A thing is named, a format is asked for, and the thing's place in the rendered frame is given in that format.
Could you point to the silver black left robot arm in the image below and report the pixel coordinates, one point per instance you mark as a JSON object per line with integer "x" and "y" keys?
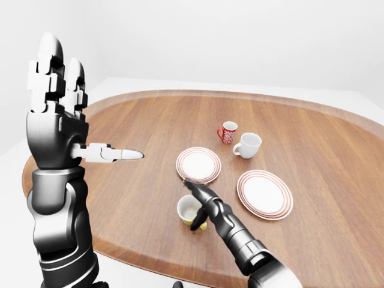
{"x": 60, "y": 216}

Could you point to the plain white mug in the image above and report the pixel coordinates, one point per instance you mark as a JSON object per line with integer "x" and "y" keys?
{"x": 249, "y": 147}

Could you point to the small dark shape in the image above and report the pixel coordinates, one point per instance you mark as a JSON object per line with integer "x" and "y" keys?
{"x": 102, "y": 284}
{"x": 178, "y": 284}

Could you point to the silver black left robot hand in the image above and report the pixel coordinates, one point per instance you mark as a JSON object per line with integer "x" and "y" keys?
{"x": 54, "y": 138}

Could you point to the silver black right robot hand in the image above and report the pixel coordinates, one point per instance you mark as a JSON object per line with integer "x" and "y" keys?
{"x": 214, "y": 204}

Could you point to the yellow and white mug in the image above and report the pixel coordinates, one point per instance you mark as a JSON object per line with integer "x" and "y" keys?
{"x": 186, "y": 210}

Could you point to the red mug with white pattern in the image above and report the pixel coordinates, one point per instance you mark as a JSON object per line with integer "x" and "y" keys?
{"x": 228, "y": 136}

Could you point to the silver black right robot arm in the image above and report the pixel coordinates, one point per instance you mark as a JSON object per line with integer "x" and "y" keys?
{"x": 249, "y": 246}

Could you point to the small white red-ringed plate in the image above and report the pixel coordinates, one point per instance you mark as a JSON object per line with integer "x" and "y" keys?
{"x": 198, "y": 165}

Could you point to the large white red-ringed plate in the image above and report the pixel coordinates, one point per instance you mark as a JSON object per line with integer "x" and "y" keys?
{"x": 264, "y": 195}

